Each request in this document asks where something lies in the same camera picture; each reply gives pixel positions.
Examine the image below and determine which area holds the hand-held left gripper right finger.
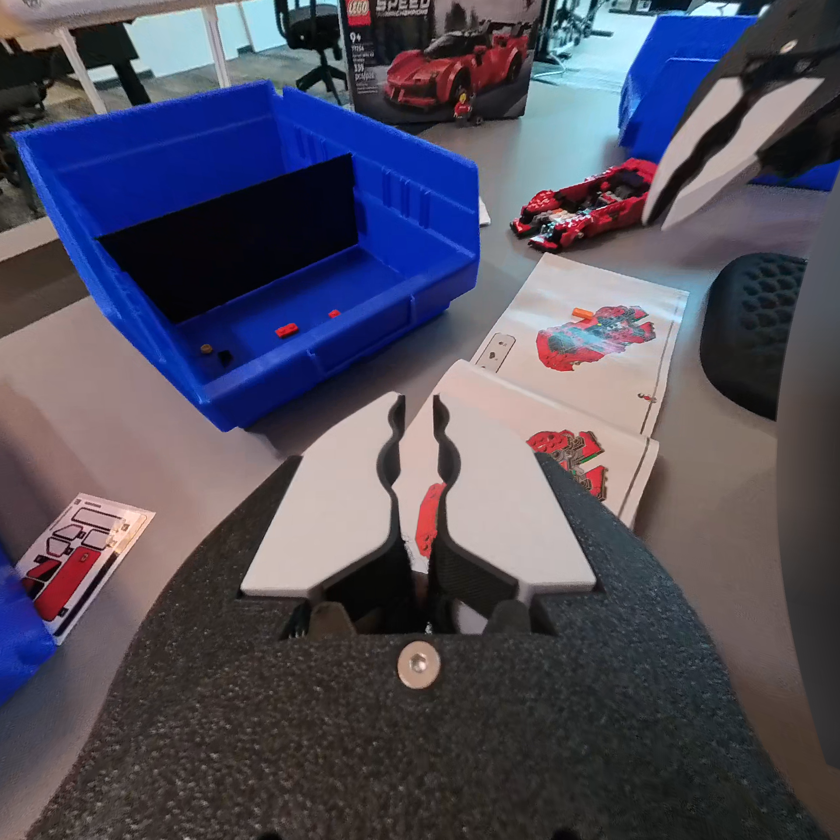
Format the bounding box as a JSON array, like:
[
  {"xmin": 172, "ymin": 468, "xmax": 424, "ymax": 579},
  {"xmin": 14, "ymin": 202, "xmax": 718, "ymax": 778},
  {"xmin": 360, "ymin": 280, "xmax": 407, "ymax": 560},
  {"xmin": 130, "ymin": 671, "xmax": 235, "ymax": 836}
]
[{"xmin": 430, "ymin": 392, "xmax": 598, "ymax": 635}]

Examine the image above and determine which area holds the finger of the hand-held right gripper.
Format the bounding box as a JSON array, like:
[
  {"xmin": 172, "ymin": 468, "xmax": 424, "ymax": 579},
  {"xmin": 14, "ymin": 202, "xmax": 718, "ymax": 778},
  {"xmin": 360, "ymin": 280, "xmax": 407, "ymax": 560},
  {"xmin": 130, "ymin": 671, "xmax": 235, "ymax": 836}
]
[
  {"xmin": 642, "ymin": 72, "xmax": 757, "ymax": 226},
  {"xmin": 661, "ymin": 77, "xmax": 826, "ymax": 232}
]

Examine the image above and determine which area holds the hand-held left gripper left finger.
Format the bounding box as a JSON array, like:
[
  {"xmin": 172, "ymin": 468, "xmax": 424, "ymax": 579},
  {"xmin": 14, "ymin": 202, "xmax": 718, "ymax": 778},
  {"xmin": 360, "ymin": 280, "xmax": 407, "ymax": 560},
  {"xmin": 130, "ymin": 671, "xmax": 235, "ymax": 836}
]
[{"xmin": 239, "ymin": 391, "xmax": 414, "ymax": 635}]

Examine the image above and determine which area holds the blue divided storage bin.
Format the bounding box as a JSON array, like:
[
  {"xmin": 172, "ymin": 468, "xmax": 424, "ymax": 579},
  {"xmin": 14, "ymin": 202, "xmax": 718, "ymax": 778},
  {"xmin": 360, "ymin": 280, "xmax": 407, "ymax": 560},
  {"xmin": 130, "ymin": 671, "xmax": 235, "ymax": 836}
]
[{"xmin": 12, "ymin": 80, "xmax": 481, "ymax": 433}]

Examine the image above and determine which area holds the red toy brick car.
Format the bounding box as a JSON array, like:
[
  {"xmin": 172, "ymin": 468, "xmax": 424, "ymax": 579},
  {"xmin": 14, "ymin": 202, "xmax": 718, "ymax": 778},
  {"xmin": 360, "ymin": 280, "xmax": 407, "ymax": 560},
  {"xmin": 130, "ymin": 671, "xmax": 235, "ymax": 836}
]
[{"xmin": 510, "ymin": 157, "xmax": 659, "ymax": 253}]

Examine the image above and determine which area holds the office chair base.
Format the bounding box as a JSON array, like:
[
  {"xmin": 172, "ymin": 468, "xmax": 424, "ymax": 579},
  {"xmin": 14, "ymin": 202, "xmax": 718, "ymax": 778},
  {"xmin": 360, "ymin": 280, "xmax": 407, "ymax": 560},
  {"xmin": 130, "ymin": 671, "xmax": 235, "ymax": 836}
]
[{"xmin": 533, "ymin": 0, "xmax": 631, "ymax": 83}]

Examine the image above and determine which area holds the toy car instruction booklet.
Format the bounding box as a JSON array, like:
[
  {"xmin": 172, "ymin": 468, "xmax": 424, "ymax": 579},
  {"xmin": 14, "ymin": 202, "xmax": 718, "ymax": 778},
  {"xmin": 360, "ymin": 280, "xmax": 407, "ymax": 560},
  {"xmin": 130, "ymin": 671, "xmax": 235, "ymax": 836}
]
[{"xmin": 392, "ymin": 252, "xmax": 691, "ymax": 578}]

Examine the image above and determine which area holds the white sticker sheet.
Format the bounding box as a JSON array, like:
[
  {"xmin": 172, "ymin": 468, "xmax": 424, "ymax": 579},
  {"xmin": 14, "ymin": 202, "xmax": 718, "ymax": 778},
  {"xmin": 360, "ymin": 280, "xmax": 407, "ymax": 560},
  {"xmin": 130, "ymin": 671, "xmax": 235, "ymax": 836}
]
[{"xmin": 14, "ymin": 492, "xmax": 156, "ymax": 646}]

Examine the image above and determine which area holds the toy car set box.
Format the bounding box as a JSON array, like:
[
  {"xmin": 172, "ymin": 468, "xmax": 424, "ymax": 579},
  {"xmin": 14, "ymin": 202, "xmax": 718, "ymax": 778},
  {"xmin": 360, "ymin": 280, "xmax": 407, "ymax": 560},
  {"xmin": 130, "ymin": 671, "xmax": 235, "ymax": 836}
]
[{"xmin": 338, "ymin": 0, "xmax": 542, "ymax": 126}]

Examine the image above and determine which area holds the black bin divider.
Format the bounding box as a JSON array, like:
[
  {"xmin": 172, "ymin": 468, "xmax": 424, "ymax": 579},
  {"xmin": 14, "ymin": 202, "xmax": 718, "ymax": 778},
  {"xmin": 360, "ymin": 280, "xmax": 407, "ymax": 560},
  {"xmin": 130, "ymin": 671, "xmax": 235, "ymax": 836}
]
[{"xmin": 97, "ymin": 154, "xmax": 361, "ymax": 325}]

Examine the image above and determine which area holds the black office chair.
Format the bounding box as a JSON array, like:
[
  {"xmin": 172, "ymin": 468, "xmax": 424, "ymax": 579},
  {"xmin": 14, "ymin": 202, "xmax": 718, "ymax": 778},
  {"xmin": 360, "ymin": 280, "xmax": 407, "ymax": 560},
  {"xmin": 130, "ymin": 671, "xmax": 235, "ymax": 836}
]
[
  {"xmin": 0, "ymin": 39, "xmax": 53, "ymax": 221},
  {"xmin": 274, "ymin": 0, "xmax": 350, "ymax": 106}
]

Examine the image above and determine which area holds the white table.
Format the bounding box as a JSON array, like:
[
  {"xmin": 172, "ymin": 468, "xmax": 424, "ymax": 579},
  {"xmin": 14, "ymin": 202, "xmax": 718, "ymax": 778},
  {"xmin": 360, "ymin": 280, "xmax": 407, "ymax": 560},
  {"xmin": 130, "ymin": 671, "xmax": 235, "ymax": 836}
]
[{"xmin": 0, "ymin": 0, "xmax": 260, "ymax": 116}]

